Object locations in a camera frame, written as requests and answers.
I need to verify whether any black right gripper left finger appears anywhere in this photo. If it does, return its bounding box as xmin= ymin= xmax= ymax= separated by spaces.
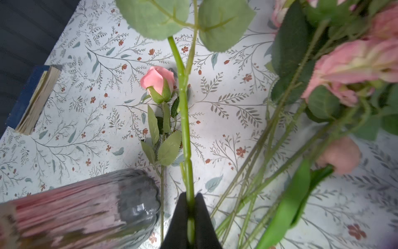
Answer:
xmin=160 ymin=193 xmax=188 ymax=249

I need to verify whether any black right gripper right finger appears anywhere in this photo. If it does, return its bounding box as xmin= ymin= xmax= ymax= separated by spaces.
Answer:
xmin=194 ymin=193 xmax=222 ymax=249

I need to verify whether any red glass vase with ribbon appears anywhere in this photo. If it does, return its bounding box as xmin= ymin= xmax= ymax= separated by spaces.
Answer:
xmin=1 ymin=169 xmax=161 ymax=249

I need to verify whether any small pink rosebud stem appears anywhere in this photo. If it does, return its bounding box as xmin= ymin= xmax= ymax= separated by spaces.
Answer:
xmin=140 ymin=66 xmax=181 ymax=243

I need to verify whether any artificial flower bunch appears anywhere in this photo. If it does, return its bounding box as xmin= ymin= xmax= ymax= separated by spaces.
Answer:
xmin=215 ymin=1 xmax=398 ymax=249

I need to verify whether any cream rose stem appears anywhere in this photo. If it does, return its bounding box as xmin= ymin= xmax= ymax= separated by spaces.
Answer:
xmin=116 ymin=1 xmax=255 ymax=249

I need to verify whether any floral table cloth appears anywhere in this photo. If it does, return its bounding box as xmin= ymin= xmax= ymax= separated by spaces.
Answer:
xmin=1 ymin=1 xmax=398 ymax=249

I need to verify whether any blue book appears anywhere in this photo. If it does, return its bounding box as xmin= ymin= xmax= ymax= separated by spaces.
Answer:
xmin=6 ymin=65 xmax=62 ymax=135

